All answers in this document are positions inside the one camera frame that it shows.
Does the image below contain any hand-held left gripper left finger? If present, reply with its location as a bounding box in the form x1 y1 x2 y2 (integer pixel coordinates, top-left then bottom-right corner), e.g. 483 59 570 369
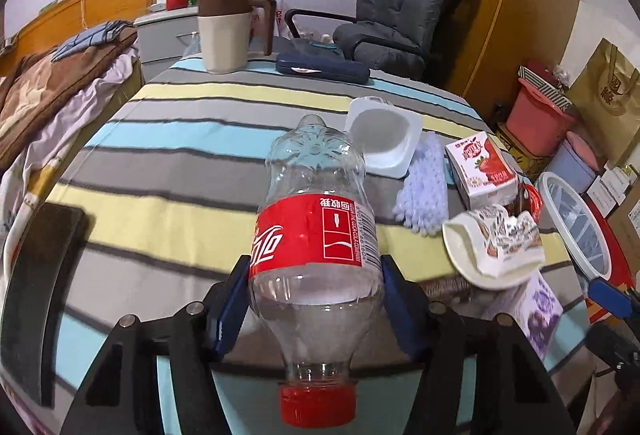
60 255 251 435

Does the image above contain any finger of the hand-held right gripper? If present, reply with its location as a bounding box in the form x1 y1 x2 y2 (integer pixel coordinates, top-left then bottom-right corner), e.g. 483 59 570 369
589 279 640 318
585 327 640 383

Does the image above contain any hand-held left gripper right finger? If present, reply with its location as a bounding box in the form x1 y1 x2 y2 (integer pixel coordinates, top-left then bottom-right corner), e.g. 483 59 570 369
380 254 571 435

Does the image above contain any white round trash bin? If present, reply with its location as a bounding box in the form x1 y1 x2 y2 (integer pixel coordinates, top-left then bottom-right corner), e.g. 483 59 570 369
537 171 613 283

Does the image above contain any clear bottle with red label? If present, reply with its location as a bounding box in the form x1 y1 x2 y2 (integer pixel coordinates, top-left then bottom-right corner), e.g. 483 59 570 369
248 114 378 428

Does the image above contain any red box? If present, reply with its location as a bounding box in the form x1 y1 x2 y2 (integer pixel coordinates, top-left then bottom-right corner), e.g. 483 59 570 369
587 210 640 323

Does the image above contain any brown patterned wrapper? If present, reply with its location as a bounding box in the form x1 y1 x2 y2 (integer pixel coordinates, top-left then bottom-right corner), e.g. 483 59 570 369
420 277 473 298

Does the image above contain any purple printed packet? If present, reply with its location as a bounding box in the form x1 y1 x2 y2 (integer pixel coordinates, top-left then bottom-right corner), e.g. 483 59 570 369
492 271 565 358

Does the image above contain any brown cardboard box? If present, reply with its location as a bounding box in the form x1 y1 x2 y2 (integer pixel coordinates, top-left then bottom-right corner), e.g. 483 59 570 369
607 195 640 266

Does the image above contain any crumpled white paper bowl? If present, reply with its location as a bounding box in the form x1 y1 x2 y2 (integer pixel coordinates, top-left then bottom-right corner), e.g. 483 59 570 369
442 204 546 291

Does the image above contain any stack of white boxes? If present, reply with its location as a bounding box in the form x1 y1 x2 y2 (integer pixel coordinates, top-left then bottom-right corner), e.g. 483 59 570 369
585 162 640 216

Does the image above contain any red clear plastic wrapper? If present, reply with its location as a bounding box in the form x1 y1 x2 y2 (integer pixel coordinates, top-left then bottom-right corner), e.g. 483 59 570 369
517 182 543 221

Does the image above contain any lilac bristly cloth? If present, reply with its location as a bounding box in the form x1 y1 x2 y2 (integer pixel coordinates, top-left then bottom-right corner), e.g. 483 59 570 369
392 131 448 236

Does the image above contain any lavender bin with pink lid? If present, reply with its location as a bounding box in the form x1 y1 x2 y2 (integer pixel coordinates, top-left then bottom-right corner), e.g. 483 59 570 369
545 131 608 193

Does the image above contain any strawberry print milk carton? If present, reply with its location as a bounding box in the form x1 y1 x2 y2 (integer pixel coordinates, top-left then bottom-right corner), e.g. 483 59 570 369
445 131 519 210

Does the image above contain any yellow printed box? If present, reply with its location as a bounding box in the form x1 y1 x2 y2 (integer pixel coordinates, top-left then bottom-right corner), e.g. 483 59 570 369
495 122 548 176

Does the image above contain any white square plastic cup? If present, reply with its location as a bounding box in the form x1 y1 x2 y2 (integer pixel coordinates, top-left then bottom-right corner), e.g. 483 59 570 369
345 96 424 179

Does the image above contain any pink plastic bucket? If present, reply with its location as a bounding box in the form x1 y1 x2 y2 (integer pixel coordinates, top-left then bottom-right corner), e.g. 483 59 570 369
505 85 578 156

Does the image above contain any striped tablecloth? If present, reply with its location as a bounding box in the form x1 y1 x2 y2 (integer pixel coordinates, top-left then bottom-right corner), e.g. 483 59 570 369
0 52 591 435

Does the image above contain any gold paper bag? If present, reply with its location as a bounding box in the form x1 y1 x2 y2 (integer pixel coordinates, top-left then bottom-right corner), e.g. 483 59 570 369
565 38 640 166

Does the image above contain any striped paper bag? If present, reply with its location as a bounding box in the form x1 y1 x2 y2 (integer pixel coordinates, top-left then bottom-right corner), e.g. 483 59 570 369
517 62 573 108

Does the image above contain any pale pink bed sheet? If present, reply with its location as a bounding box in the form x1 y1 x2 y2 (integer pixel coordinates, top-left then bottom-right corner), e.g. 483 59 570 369
0 50 146 266

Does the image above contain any navy glasses case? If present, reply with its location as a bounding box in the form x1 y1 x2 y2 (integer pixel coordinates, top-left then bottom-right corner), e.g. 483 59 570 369
276 51 371 88

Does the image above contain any beige and brown lidded mug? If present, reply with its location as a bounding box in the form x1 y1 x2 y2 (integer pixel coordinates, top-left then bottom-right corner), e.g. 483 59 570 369
196 0 277 75

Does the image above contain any brown blanket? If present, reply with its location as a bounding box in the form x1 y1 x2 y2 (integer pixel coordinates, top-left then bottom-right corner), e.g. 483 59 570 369
0 28 138 166

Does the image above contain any blue plaid folded cloth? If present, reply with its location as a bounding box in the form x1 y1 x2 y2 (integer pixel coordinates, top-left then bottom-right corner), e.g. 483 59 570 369
52 20 132 62

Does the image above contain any grey cushioned armchair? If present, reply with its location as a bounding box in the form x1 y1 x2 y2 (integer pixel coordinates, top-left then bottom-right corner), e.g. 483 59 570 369
284 0 478 83

